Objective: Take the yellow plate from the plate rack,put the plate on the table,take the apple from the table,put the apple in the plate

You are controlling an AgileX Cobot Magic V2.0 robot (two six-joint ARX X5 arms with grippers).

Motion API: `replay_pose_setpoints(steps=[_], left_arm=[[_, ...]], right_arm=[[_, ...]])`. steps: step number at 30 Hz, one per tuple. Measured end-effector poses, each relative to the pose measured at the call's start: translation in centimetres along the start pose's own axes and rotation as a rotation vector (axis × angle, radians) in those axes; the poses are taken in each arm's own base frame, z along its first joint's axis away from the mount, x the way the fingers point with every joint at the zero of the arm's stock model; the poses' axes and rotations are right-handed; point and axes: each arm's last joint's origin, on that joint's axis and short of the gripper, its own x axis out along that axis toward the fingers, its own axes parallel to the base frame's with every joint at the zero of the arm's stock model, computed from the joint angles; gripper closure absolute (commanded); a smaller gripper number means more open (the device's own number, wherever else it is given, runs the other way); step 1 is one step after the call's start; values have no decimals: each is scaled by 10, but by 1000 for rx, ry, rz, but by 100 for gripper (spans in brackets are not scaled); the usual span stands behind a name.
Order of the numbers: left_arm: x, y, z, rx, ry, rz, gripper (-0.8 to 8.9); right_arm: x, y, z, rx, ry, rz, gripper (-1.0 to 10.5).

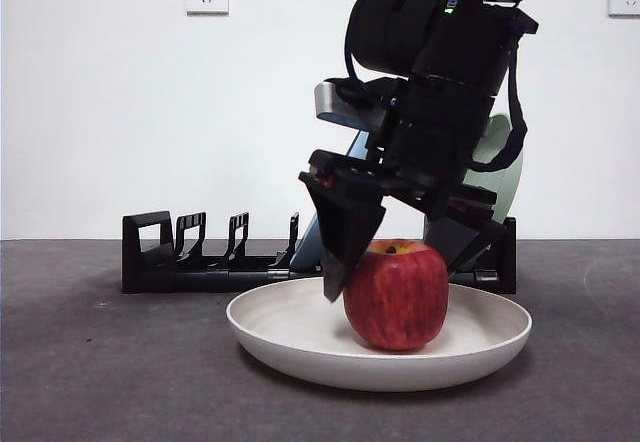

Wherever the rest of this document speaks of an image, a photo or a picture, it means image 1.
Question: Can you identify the red apple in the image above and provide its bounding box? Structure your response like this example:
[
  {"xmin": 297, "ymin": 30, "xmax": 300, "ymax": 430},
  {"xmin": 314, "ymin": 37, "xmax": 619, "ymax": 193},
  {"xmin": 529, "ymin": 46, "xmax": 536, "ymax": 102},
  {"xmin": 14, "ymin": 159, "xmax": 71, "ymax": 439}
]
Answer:
[{"xmin": 342, "ymin": 238, "xmax": 450, "ymax": 352}]

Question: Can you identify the cream round plate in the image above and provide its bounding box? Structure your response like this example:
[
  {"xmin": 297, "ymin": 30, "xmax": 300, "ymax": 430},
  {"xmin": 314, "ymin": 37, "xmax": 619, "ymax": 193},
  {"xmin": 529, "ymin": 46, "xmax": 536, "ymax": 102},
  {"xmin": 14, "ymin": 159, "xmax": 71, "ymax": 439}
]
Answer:
[{"xmin": 225, "ymin": 277, "xmax": 532, "ymax": 392}]

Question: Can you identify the blue round plate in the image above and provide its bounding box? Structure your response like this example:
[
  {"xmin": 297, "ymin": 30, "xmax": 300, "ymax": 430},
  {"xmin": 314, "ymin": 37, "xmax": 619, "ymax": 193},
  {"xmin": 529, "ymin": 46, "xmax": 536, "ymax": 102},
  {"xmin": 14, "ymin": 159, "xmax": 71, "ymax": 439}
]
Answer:
[{"xmin": 289, "ymin": 129, "xmax": 372, "ymax": 271}]

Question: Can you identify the green round plate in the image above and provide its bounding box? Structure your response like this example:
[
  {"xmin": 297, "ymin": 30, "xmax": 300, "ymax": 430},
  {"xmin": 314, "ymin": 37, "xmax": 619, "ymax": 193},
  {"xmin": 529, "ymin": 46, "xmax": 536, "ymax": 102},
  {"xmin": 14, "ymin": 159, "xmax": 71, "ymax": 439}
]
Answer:
[{"xmin": 462, "ymin": 114, "xmax": 525, "ymax": 224}]

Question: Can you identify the black plate rack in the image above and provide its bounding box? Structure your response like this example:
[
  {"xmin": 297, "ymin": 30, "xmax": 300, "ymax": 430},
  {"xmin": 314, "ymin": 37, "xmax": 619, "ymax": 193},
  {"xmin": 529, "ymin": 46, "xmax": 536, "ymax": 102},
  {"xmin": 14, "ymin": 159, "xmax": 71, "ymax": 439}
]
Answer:
[{"xmin": 121, "ymin": 210, "xmax": 517, "ymax": 296}]

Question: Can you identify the black braided cable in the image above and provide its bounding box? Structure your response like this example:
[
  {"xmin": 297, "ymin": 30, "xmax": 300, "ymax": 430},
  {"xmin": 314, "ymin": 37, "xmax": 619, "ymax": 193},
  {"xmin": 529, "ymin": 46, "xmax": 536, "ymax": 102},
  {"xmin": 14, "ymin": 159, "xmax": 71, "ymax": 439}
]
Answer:
[{"xmin": 469, "ymin": 6, "xmax": 530, "ymax": 172}]

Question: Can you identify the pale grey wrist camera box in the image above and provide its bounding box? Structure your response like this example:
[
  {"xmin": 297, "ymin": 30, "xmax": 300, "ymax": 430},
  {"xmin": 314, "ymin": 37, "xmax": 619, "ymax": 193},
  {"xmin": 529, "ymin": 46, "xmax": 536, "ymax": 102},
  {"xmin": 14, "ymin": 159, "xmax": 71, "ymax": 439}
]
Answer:
[{"xmin": 314, "ymin": 77, "xmax": 391, "ymax": 136}]

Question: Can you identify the black smooth cable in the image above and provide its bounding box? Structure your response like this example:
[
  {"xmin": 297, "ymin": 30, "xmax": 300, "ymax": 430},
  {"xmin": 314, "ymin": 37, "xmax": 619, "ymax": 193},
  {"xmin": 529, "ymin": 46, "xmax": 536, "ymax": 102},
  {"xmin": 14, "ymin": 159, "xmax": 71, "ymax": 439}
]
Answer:
[{"xmin": 343, "ymin": 0, "xmax": 392, "ymax": 88}]

